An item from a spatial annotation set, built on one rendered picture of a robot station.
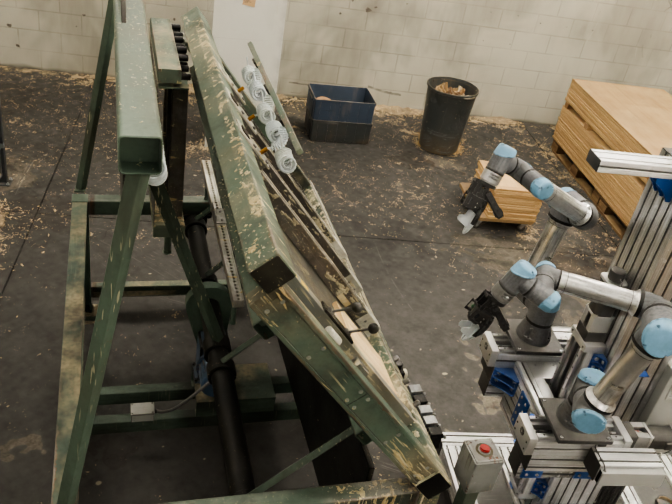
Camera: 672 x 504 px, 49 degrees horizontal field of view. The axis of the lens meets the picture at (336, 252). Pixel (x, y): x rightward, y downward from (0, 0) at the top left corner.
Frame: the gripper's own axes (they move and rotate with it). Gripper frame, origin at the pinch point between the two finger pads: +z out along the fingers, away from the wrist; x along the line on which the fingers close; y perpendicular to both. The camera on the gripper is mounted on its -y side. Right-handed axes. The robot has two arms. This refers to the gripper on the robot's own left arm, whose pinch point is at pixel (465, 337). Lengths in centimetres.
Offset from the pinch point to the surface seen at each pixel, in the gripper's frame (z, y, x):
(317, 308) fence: 13, 55, 5
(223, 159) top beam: -3, 101, -28
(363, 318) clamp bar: 45, 5, -54
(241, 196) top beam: -7, 96, -2
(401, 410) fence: 42.1, -3.6, -1.8
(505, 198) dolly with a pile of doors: 40, -168, -308
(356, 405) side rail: 25.2, 33.2, 27.3
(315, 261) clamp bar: 28, 42, -50
